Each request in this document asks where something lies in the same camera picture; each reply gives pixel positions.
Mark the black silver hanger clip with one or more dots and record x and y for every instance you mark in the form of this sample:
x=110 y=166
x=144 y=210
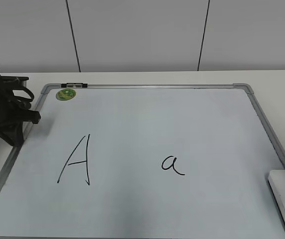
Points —
x=74 y=85

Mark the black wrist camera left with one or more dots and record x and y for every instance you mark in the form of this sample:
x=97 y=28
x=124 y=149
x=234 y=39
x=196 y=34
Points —
x=16 y=80

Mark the round green magnet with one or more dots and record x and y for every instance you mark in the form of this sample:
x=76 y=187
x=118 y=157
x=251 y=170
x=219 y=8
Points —
x=65 y=94

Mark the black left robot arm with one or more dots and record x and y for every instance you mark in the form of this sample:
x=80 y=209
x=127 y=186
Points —
x=14 y=94

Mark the white board with grey frame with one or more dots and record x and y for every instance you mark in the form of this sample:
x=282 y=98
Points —
x=144 y=162

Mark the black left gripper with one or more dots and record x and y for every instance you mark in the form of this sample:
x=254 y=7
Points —
x=11 y=122

